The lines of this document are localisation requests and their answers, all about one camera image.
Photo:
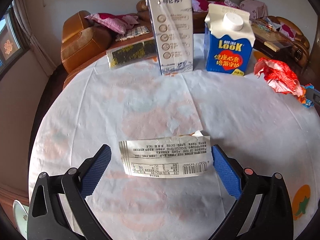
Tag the pink floral pillow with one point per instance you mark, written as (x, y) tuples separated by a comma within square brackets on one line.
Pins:
[(230, 4), (200, 5)]

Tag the mint green trash bin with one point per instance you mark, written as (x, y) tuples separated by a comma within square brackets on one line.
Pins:
[(20, 213)]

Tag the tall white milk carton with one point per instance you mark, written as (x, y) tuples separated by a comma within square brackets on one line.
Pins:
[(175, 49)]

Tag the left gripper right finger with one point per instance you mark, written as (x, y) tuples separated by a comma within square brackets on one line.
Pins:
[(273, 218)]

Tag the red crumpled foil wrapper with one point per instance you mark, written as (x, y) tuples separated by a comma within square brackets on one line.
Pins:
[(279, 76)]

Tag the pink floral pillow left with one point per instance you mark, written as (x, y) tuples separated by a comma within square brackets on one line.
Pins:
[(200, 5)]

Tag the beige right curtain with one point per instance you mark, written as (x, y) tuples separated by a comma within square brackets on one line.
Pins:
[(21, 14)]

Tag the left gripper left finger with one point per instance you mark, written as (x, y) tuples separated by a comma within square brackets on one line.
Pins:
[(47, 218)]

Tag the blue Look milk carton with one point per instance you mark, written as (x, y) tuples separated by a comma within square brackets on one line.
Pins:
[(228, 40)]

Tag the brown leather armchair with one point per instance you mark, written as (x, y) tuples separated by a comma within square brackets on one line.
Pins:
[(301, 45)]

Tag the window with brown frame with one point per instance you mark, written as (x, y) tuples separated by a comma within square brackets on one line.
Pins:
[(12, 41)]

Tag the wooden coffee table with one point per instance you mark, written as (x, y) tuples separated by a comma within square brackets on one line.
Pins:
[(271, 43)]

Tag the white label snack wrapper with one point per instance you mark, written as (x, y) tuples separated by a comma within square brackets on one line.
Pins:
[(171, 157)]

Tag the pink floral pillow right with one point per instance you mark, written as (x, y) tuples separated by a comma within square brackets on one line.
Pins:
[(230, 4)]

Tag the dark seaweed snack packet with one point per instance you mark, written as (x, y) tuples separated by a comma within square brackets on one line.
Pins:
[(127, 54)]

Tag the white orange printed tablecloth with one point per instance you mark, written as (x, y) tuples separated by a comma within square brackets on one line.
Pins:
[(160, 182)]

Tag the brown leather chaise sofa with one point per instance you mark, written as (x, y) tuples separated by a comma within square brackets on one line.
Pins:
[(83, 40)]

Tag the pink covered chair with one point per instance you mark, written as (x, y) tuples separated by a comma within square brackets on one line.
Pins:
[(257, 9)]

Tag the pink pillow on chaise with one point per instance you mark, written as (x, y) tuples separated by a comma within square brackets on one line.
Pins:
[(117, 23)]

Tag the orange blue candy wrapper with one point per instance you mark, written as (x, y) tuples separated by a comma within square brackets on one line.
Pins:
[(303, 99)]

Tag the checkered cloth on sofa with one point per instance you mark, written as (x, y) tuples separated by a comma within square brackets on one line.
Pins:
[(134, 33)]

